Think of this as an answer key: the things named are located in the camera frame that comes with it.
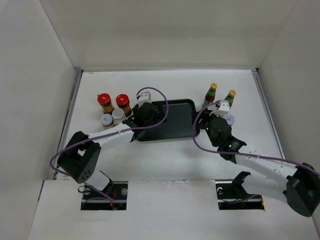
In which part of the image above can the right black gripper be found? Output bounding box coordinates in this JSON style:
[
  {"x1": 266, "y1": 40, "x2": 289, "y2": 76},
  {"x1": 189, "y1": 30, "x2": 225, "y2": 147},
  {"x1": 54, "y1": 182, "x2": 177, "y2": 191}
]
[{"x1": 191, "y1": 107, "x2": 223, "y2": 148}]

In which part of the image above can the silver lid white jar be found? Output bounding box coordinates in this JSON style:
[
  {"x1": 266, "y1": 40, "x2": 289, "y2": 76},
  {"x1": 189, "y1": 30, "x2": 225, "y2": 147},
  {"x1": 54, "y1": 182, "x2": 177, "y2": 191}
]
[{"x1": 112, "y1": 108, "x2": 126, "y2": 125}]

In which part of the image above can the yellow cap sauce bottle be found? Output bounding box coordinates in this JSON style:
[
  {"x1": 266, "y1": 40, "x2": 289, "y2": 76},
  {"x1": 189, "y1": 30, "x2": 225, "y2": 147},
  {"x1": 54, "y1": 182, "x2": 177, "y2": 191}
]
[
  {"x1": 224, "y1": 89, "x2": 237, "y2": 108},
  {"x1": 202, "y1": 82, "x2": 218, "y2": 107}
]

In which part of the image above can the white jar red label lid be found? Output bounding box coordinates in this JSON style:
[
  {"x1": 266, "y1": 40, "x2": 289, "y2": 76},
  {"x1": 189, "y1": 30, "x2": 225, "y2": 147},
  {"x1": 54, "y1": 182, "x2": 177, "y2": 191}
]
[{"x1": 100, "y1": 113, "x2": 116, "y2": 130}]

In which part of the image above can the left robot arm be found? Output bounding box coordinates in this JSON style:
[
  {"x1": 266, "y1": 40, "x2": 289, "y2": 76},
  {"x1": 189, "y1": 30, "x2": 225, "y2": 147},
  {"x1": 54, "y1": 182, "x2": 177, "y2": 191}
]
[{"x1": 57, "y1": 102, "x2": 166, "y2": 200}]

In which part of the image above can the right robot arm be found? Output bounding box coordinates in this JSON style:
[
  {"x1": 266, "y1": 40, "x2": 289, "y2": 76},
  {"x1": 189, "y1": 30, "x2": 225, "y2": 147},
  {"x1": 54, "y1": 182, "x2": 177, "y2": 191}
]
[{"x1": 193, "y1": 109, "x2": 320, "y2": 217}]

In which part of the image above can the right white jar red label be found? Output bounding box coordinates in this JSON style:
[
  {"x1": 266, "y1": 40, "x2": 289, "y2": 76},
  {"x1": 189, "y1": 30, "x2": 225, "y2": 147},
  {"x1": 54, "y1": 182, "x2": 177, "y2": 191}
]
[{"x1": 222, "y1": 113, "x2": 235, "y2": 126}]

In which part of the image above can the black plastic tray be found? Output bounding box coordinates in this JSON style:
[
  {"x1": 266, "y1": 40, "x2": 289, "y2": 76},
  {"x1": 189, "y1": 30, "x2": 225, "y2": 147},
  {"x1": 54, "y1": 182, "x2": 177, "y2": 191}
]
[{"x1": 137, "y1": 98, "x2": 197, "y2": 142}]

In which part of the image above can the red lid jar far left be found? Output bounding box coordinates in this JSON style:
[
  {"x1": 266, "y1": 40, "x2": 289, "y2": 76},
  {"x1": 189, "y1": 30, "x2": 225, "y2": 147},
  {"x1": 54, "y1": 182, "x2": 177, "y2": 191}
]
[{"x1": 97, "y1": 93, "x2": 115, "y2": 114}]

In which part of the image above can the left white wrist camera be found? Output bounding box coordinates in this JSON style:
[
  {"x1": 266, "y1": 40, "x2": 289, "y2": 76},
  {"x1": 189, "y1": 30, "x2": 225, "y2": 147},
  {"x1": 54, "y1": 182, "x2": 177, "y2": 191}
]
[{"x1": 136, "y1": 91, "x2": 152, "y2": 108}]

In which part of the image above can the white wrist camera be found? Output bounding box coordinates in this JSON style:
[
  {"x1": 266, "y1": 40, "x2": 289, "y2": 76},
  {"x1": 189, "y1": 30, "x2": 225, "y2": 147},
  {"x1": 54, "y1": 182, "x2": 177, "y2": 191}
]
[
  {"x1": 136, "y1": 91, "x2": 152, "y2": 108},
  {"x1": 209, "y1": 99, "x2": 230, "y2": 117}
]

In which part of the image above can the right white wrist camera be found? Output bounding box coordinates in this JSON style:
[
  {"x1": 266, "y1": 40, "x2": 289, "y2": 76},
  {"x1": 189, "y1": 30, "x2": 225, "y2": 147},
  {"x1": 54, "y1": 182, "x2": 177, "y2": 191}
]
[{"x1": 209, "y1": 99, "x2": 230, "y2": 117}]

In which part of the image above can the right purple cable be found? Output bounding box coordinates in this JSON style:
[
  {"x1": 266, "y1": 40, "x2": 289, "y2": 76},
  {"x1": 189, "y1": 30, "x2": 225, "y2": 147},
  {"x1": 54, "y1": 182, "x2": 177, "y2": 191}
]
[{"x1": 192, "y1": 101, "x2": 320, "y2": 177}]

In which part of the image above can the purple cable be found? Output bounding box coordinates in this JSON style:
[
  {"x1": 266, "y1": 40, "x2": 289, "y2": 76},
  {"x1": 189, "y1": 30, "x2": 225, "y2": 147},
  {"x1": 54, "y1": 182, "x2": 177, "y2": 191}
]
[
  {"x1": 49, "y1": 86, "x2": 169, "y2": 204},
  {"x1": 192, "y1": 101, "x2": 320, "y2": 177}
]

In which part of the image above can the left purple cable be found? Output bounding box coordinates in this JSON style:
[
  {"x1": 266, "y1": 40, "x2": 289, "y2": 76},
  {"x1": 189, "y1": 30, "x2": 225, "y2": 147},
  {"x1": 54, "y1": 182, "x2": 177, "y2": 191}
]
[{"x1": 49, "y1": 86, "x2": 169, "y2": 204}]

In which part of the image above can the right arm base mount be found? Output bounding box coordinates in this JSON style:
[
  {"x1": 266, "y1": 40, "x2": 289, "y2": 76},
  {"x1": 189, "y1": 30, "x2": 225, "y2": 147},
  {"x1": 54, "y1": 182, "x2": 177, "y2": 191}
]
[{"x1": 215, "y1": 171, "x2": 265, "y2": 210}]

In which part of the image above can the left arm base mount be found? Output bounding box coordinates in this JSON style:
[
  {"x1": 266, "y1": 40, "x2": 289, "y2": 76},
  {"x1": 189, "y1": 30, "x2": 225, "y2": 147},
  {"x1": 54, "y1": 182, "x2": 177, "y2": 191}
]
[{"x1": 78, "y1": 181, "x2": 129, "y2": 211}]

